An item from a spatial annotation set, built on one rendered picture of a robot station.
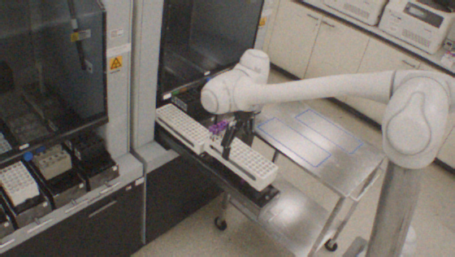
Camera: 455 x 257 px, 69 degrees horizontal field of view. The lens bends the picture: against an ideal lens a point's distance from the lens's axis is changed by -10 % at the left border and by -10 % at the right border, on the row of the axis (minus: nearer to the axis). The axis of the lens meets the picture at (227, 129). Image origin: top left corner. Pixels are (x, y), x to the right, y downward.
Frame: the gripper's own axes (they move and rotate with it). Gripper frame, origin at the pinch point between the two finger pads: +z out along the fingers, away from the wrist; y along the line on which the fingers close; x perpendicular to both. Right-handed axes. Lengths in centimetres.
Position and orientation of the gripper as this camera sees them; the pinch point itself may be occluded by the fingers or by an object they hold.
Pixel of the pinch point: (235, 149)
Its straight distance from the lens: 141.4
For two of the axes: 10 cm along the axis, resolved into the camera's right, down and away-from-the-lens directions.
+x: -7.3, -5.0, 4.6
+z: -1.7, 7.8, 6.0
